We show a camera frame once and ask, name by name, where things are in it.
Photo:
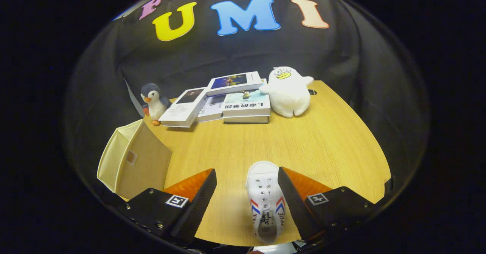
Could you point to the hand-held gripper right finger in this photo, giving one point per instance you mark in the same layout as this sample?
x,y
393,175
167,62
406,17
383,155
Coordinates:
x,y
296,208

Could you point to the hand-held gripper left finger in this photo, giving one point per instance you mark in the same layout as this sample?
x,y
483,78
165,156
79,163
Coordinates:
x,y
195,208

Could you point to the white shoe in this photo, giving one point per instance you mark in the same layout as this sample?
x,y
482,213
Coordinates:
x,y
264,189

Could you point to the beige fabric storage box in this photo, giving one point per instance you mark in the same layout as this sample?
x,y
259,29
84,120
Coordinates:
x,y
146,166

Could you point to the white portrait cover book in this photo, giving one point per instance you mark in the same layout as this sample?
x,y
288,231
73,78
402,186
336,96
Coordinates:
x,y
182,108

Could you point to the thick grey-edged book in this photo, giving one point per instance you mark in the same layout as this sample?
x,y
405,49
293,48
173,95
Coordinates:
x,y
246,120

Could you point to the thin white text book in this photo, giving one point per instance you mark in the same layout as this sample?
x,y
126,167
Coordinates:
x,y
213,108

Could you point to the penguin plush toy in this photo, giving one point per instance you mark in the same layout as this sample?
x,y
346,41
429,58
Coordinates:
x,y
155,104

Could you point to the white duck plush toy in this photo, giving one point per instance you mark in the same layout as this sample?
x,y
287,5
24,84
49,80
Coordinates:
x,y
288,94

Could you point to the teal cover book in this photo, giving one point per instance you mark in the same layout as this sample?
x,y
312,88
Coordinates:
x,y
246,104

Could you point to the blue cover book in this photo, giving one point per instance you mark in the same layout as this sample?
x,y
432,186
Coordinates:
x,y
233,82

